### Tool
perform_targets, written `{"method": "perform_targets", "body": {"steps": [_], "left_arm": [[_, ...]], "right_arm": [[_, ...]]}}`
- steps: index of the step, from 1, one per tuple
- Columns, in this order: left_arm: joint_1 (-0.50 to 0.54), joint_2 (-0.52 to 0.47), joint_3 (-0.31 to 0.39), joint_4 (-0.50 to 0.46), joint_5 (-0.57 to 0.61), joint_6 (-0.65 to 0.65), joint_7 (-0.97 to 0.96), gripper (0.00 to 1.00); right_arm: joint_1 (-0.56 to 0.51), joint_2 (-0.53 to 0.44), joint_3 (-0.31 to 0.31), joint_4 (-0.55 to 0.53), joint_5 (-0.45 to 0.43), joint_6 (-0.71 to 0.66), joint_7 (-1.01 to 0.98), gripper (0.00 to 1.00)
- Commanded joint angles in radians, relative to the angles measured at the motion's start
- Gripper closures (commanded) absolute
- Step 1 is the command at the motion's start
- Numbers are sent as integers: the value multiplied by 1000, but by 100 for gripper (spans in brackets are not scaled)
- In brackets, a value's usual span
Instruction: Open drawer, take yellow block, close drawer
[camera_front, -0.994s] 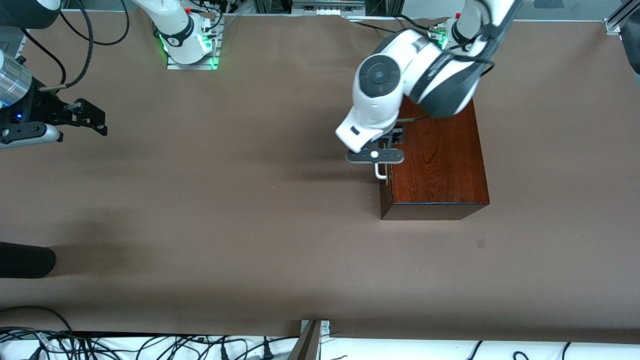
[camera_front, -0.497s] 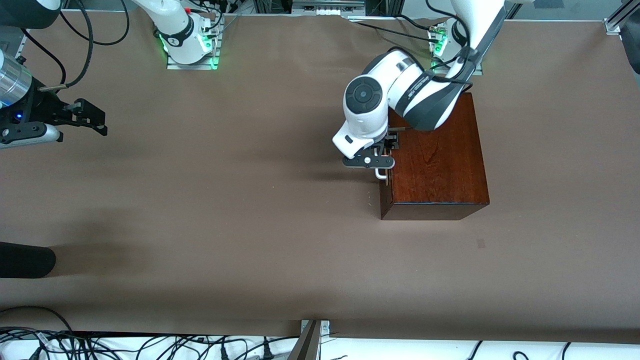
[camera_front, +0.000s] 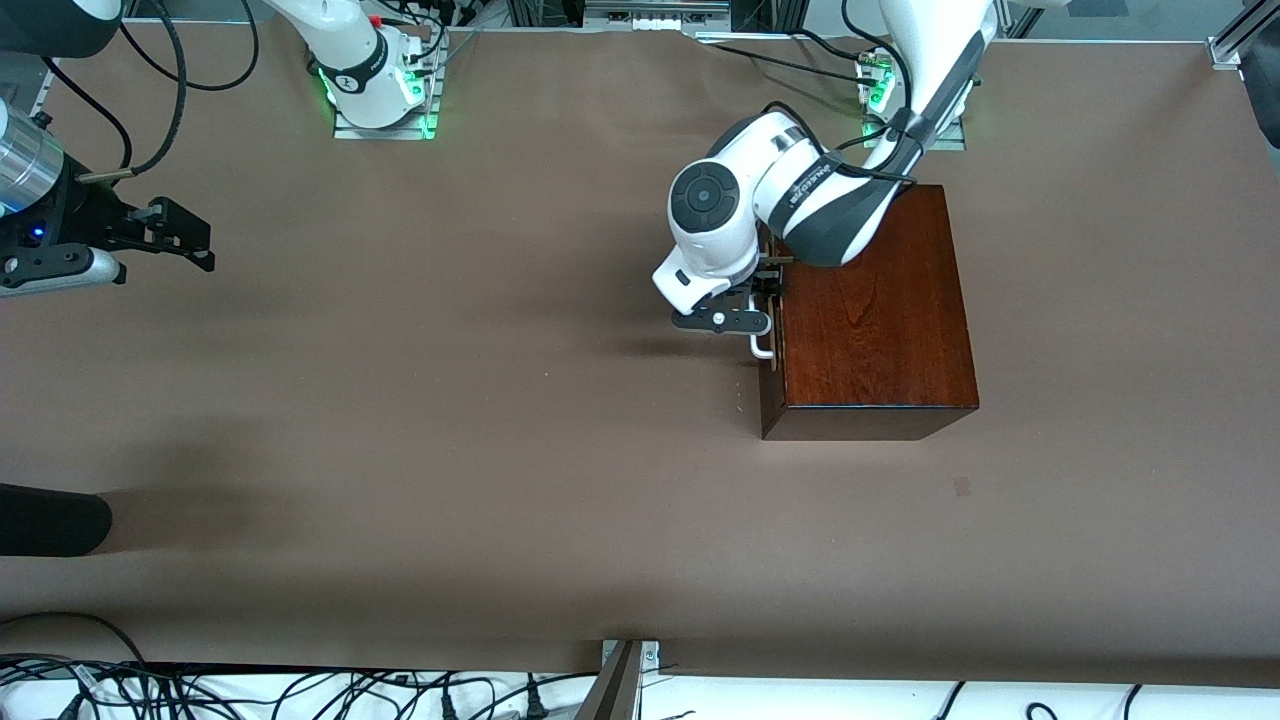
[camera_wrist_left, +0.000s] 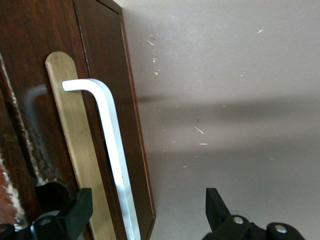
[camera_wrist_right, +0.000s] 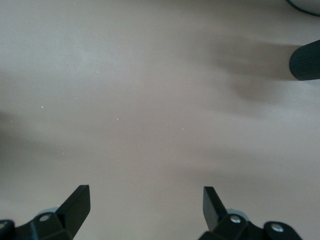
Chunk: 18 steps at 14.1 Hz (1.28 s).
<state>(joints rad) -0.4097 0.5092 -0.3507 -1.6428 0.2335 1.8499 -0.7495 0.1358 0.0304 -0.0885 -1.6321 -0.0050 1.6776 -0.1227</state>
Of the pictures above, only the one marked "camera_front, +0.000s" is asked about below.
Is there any light wooden drawer white handle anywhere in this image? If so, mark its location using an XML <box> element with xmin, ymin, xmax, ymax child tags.
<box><xmin>748</xmin><ymin>225</ymin><xmax>791</xmax><ymax>373</ymax></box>

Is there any dark wooden cabinet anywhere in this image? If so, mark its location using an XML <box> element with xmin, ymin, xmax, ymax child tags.
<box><xmin>757</xmin><ymin>184</ymin><xmax>980</xmax><ymax>442</ymax></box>

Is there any brown paper table cover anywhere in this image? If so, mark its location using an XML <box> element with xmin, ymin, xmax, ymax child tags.
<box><xmin>0</xmin><ymin>18</ymin><xmax>1280</xmax><ymax>691</ymax></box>

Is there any black foam cylinder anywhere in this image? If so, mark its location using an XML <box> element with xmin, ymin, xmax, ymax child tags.
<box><xmin>0</xmin><ymin>484</ymin><xmax>113</xmax><ymax>557</ymax></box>

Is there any aluminium profile bar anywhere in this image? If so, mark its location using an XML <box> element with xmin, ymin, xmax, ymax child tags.
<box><xmin>575</xmin><ymin>640</ymin><xmax>646</xmax><ymax>720</ymax></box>

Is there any aluminium corner profile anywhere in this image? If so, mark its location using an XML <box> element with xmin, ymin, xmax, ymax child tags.
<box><xmin>1208</xmin><ymin>0</ymin><xmax>1280</xmax><ymax>71</ymax></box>

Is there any black rounded object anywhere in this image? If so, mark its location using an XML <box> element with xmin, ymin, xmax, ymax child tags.
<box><xmin>1238</xmin><ymin>0</ymin><xmax>1280</xmax><ymax>151</ymax></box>

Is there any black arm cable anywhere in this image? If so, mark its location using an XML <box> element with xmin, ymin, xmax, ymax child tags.
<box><xmin>40</xmin><ymin>55</ymin><xmax>136</xmax><ymax>171</ymax></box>
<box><xmin>118</xmin><ymin>0</ymin><xmax>261</xmax><ymax>93</ymax></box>
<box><xmin>758</xmin><ymin>100</ymin><xmax>921</xmax><ymax>191</ymax></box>

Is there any thin aluminium rail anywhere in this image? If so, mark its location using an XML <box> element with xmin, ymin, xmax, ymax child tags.
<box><xmin>25</xmin><ymin>55</ymin><xmax>56</xmax><ymax>126</ymax></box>

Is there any black cable with brass connector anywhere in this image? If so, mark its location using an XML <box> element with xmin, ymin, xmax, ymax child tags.
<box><xmin>75</xmin><ymin>0</ymin><xmax>191</xmax><ymax>186</ymax></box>

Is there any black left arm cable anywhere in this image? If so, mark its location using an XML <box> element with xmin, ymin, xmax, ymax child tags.
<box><xmin>758</xmin><ymin>100</ymin><xmax>921</xmax><ymax>191</ymax></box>

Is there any black frame post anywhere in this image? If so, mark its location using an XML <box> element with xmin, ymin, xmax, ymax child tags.
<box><xmin>730</xmin><ymin>0</ymin><xmax>811</xmax><ymax>36</ymax></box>

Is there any aluminium frame rail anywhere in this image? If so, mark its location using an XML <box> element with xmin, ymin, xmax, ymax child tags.
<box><xmin>583</xmin><ymin>0</ymin><xmax>733</xmax><ymax>33</ymax></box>

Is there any small aluminium bracket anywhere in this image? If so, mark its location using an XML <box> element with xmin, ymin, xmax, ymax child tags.
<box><xmin>600</xmin><ymin>639</ymin><xmax>662</xmax><ymax>669</ymax></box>

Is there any black arched cable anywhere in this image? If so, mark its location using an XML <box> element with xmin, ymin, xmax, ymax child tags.
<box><xmin>0</xmin><ymin>611</ymin><xmax>148</xmax><ymax>669</ymax></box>

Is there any black power plug cable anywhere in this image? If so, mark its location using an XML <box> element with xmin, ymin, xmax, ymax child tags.
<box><xmin>400</xmin><ymin>672</ymin><xmax>501</xmax><ymax>720</ymax></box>
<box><xmin>505</xmin><ymin>672</ymin><xmax>601</xmax><ymax>720</ymax></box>

